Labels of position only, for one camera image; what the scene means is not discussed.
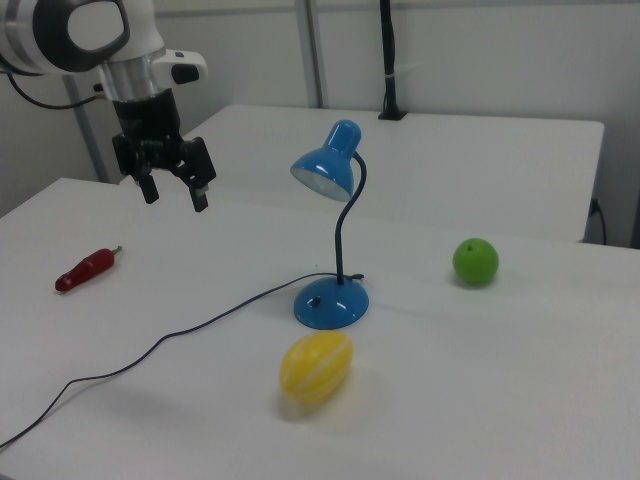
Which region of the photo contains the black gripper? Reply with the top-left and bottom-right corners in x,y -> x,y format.
110,88 -> 218,215

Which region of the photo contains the blue gooseneck desk lamp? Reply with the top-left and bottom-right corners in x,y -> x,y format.
288,118 -> 371,331

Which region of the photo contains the red chili pepper toy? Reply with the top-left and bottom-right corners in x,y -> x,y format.
54,245 -> 125,294

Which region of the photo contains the yellow striped melon toy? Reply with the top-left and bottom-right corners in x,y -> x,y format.
278,329 -> 355,406

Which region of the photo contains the white side table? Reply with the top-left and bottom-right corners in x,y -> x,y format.
172,103 -> 607,245

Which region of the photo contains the green apple toy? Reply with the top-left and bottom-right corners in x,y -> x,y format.
452,237 -> 501,288

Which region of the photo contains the thin dark lamp power cord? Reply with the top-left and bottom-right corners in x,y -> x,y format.
0,272 -> 365,450

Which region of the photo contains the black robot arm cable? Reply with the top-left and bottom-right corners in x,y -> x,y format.
0,67 -> 104,111

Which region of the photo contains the grey partition post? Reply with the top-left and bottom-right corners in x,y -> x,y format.
298,0 -> 332,109

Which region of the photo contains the black clamped camera pole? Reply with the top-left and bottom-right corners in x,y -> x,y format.
377,0 -> 408,122

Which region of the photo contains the black cable at table edge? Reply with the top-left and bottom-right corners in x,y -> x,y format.
590,198 -> 609,246

